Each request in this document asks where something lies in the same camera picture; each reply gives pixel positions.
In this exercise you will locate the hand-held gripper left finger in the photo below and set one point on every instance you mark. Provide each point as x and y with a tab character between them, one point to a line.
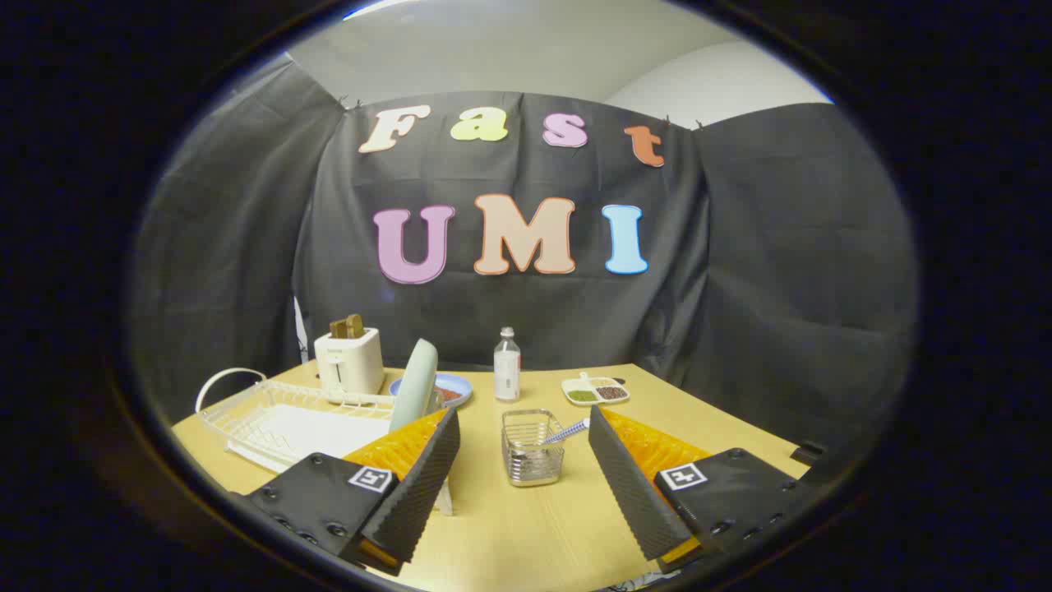
419	485

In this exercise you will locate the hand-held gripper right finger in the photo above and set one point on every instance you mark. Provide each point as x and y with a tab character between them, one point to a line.
629	485

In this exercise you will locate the pale green plate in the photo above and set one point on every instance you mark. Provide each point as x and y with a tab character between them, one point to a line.
413	386

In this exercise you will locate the white dish rack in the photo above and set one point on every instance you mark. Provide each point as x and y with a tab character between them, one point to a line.
283	419

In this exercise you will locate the blue plate with food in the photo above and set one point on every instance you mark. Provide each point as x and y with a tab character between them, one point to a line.
454	389

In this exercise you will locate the white divided snack tray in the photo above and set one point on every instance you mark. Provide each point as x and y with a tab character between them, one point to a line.
596	390

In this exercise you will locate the white toaster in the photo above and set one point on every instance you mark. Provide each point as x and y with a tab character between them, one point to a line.
349	362

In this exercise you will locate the clear plastic bottle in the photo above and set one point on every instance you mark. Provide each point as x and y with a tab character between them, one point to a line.
507	364

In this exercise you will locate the toast slice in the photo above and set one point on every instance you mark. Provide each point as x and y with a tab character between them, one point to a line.
348	327

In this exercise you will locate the black backdrop cloth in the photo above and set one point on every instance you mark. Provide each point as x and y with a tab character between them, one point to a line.
526	271

